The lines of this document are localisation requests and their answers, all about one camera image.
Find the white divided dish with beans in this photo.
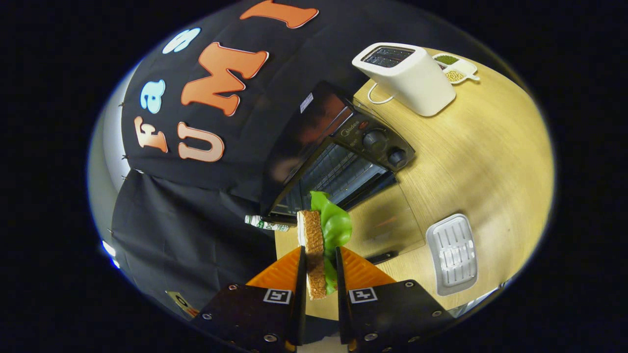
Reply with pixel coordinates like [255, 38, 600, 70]
[433, 52, 480, 85]

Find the white pop-up toaster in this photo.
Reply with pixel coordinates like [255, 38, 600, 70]
[352, 43, 457, 117]

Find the bread and lettuce sandwich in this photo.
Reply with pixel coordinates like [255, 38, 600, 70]
[297, 191, 353, 301]

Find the black toaster oven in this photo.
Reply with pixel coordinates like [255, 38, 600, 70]
[260, 81, 425, 265]

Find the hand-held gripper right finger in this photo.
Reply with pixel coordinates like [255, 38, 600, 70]
[336, 247, 457, 353]

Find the white ribbed tray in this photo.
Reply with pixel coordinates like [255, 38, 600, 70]
[426, 214, 479, 297]

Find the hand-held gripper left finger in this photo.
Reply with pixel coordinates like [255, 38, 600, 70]
[191, 246, 307, 353]

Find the white bottle with green label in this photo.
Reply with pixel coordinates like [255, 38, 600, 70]
[244, 215, 291, 232]

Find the black backdrop cloth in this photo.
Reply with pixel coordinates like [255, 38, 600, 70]
[110, 0, 491, 319]

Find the white toaster cable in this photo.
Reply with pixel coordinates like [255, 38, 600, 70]
[367, 82, 395, 105]

